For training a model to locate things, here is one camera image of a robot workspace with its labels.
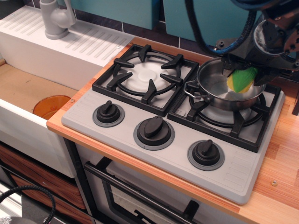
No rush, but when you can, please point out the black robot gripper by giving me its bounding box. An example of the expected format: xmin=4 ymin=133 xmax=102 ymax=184
xmin=215 ymin=20 xmax=299 ymax=86

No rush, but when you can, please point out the green yellow toy corncob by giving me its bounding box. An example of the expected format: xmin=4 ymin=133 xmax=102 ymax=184
xmin=227 ymin=67 xmax=258 ymax=93

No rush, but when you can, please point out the stainless steel pot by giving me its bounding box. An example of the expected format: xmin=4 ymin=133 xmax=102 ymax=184
xmin=184 ymin=58 xmax=266 ymax=111

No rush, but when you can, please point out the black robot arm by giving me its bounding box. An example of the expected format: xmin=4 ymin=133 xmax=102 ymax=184
xmin=221 ymin=0 xmax=299 ymax=86

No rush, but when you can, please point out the black right stove knob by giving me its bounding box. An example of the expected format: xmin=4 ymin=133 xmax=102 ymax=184
xmin=187 ymin=140 xmax=225 ymax=171

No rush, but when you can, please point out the black stove knob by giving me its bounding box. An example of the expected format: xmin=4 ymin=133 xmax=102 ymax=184
xmin=187 ymin=140 xmax=225 ymax=171
xmin=133 ymin=116 xmax=175 ymax=151
xmin=92 ymin=100 xmax=125 ymax=128

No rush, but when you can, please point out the grey toy stove top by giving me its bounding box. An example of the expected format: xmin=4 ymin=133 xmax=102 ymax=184
xmin=61 ymin=43 xmax=286 ymax=206

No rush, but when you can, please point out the black middle stove knob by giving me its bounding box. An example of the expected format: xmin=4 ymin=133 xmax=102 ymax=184
xmin=133 ymin=116 xmax=175 ymax=151

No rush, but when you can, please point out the black left stove knob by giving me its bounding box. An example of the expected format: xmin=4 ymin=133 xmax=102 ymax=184
xmin=92 ymin=100 xmax=125 ymax=128

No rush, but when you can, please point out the black right burner grate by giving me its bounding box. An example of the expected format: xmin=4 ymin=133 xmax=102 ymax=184
xmin=167 ymin=81 xmax=284 ymax=153

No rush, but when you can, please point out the black burner grate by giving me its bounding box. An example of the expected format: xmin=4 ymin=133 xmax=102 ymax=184
xmin=167 ymin=81 xmax=284 ymax=153
xmin=92 ymin=44 xmax=199 ymax=117

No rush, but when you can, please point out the black left burner grate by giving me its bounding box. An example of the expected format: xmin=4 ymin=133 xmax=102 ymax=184
xmin=92 ymin=44 xmax=199 ymax=117

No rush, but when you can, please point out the toy oven door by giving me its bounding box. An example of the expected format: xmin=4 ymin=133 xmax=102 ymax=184
xmin=77 ymin=145 xmax=243 ymax=224

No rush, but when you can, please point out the grey toy faucet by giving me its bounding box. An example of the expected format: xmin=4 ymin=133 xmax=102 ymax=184
xmin=40 ymin=0 xmax=76 ymax=40

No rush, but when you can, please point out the white toy sink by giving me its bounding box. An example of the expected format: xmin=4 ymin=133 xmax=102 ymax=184
xmin=0 ymin=6 xmax=133 ymax=178

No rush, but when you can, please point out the orange plastic plate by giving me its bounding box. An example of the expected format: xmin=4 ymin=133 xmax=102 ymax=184
xmin=33 ymin=95 xmax=71 ymax=120

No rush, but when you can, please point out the wood grain drawer front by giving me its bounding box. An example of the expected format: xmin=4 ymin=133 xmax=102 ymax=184
xmin=0 ymin=142 xmax=92 ymax=224

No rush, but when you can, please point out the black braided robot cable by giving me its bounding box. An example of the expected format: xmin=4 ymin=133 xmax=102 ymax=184
xmin=185 ymin=0 xmax=257 ymax=56

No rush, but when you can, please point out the black braided cable lower left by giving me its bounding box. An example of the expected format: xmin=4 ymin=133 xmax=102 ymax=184
xmin=0 ymin=186 xmax=56 ymax=224

